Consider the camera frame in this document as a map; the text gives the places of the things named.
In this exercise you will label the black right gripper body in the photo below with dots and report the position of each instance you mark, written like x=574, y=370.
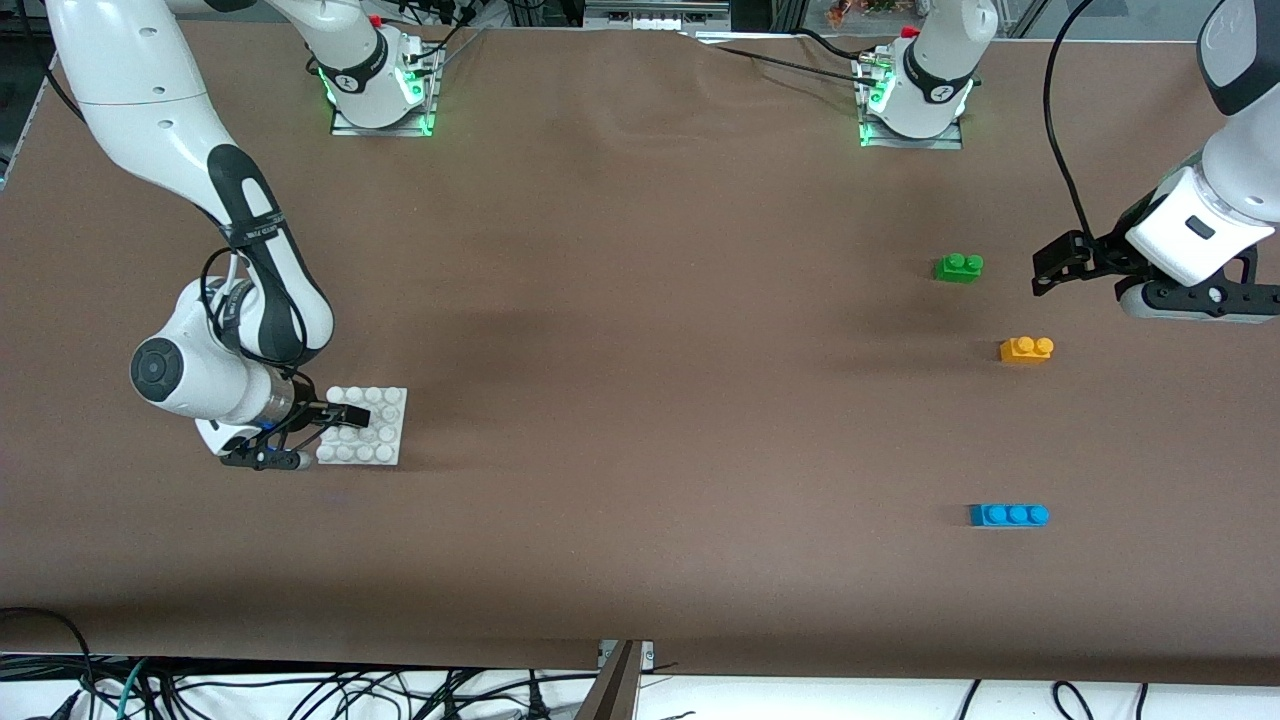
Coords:
x=306, y=411

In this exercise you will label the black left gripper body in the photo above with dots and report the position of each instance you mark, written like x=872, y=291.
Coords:
x=1108, y=252

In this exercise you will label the white studded base plate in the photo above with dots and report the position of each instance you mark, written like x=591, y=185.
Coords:
x=380, y=440

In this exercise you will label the yellow two-stud block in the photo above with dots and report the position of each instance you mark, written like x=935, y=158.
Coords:
x=1025, y=350

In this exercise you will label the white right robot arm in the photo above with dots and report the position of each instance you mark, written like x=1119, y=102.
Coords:
x=130, y=80

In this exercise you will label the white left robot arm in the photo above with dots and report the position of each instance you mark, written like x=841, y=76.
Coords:
x=940, y=60

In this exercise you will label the green two-stud block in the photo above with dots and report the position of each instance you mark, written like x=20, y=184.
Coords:
x=958, y=268

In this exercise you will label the blue three-stud block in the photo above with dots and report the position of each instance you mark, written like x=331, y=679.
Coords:
x=1008, y=516

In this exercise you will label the brown table cover sheet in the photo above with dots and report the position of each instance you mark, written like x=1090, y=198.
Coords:
x=600, y=500

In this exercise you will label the dark metal bar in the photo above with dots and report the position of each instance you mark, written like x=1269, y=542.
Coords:
x=610, y=695

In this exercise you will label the white power strip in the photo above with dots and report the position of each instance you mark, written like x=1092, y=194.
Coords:
x=650, y=15

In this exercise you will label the silver metal bracket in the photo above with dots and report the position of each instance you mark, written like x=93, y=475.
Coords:
x=645, y=655

